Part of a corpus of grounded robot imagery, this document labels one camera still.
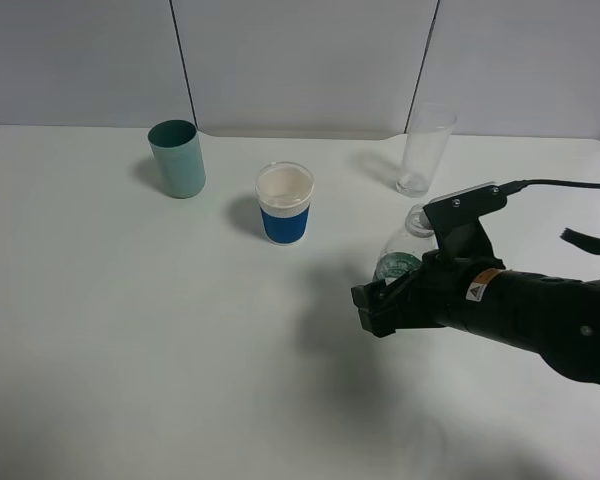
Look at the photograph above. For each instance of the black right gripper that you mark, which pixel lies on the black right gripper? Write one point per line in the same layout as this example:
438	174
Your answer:
442	292

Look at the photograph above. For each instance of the clear green-label water bottle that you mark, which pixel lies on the clear green-label water bottle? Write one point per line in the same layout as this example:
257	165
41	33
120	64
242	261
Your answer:
402	253

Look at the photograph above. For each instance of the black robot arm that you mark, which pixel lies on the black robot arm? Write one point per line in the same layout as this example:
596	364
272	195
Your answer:
556	318

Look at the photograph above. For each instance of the white cup blue sleeve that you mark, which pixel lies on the white cup blue sleeve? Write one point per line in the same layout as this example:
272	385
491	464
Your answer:
284	191

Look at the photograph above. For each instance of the teal green cup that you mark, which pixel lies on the teal green cup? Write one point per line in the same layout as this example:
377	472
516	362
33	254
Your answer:
175	145

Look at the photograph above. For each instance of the tall clear drinking glass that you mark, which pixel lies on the tall clear drinking glass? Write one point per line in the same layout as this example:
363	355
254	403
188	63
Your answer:
428	134

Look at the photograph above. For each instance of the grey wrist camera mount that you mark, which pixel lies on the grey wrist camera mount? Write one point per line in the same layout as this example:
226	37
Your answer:
455	221

